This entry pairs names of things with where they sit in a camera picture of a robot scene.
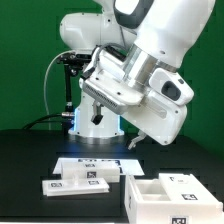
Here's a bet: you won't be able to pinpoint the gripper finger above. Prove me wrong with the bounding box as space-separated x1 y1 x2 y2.
91 101 103 125
128 130 146 150

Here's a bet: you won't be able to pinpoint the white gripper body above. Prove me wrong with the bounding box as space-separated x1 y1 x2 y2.
79 49 195 146

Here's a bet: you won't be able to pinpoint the white cabinet box body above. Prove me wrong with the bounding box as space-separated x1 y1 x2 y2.
124 175 224 224

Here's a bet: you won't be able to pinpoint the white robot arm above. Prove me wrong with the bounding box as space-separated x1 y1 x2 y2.
60 0 215 145

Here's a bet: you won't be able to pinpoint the white cabinet block part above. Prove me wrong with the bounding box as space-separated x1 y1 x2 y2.
61 161 120 183

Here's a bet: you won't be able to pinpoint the white flat cabinet panel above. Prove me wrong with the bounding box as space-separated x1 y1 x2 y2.
42 178 109 197

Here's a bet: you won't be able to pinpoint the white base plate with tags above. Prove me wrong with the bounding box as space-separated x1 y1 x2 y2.
52 157 145 176

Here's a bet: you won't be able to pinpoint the grey camera cable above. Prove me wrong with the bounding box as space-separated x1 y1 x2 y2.
43 49 76 132

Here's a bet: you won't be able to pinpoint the black cables at base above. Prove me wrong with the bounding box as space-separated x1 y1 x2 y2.
21 111 76 131

